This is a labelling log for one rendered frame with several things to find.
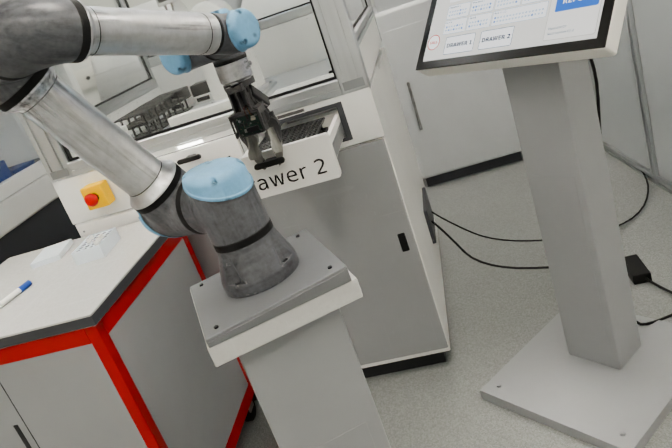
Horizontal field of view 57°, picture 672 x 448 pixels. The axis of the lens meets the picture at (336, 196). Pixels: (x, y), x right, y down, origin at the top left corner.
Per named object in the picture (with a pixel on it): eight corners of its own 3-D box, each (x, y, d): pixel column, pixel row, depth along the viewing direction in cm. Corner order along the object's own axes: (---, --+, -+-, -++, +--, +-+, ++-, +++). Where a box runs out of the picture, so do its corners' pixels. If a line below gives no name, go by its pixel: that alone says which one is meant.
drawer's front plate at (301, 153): (341, 176, 146) (327, 133, 142) (229, 207, 152) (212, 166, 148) (342, 174, 147) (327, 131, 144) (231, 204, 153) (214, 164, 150)
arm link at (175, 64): (182, 29, 116) (222, 15, 124) (148, 44, 124) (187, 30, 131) (200, 69, 119) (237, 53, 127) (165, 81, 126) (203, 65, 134)
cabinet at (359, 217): (460, 366, 198) (389, 135, 173) (173, 423, 220) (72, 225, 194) (443, 238, 287) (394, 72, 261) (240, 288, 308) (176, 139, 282)
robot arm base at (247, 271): (307, 269, 112) (286, 222, 109) (231, 308, 109) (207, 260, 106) (289, 245, 126) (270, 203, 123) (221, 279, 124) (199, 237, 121)
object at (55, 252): (61, 259, 178) (58, 254, 178) (32, 269, 178) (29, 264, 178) (73, 242, 190) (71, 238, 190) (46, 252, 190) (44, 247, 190)
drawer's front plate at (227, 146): (248, 170, 180) (235, 135, 176) (160, 195, 186) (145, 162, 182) (250, 168, 181) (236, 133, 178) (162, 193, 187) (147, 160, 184)
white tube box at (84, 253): (105, 257, 167) (99, 245, 165) (77, 265, 168) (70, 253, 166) (121, 238, 178) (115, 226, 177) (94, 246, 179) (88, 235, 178)
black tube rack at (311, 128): (321, 163, 155) (313, 139, 153) (257, 181, 159) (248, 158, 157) (331, 138, 176) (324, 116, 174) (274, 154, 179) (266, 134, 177)
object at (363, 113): (385, 136, 173) (369, 86, 169) (72, 225, 195) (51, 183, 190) (392, 73, 261) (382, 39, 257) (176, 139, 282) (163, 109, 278)
